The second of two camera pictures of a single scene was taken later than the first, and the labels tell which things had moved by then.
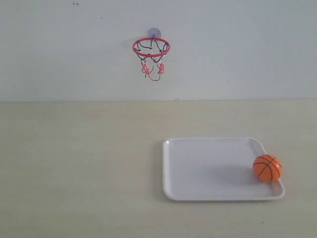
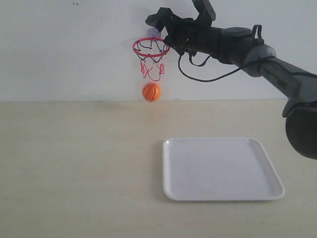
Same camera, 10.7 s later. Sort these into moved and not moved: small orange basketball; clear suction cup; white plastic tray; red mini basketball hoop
Moved: small orange basketball
Not moved: white plastic tray; red mini basketball hoop; clear suction cup
